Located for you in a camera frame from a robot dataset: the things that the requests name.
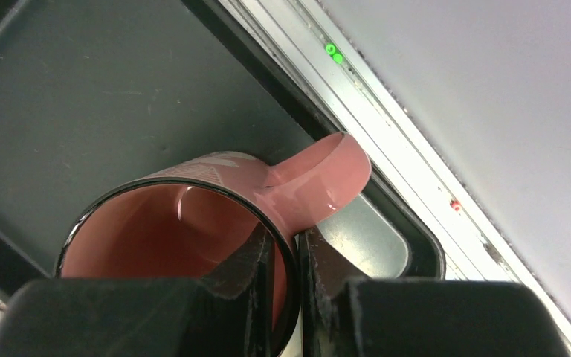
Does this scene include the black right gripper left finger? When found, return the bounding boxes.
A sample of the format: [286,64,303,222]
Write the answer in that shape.
[0,225,274,356]

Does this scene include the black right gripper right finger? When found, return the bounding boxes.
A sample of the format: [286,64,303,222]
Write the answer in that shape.
[298,228,569,356]

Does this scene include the pink ghost pattern mug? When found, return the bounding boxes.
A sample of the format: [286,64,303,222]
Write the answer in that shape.
[54,132,372,356]

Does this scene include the black tray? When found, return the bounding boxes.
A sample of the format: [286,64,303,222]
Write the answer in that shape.
[0,0,447,303]

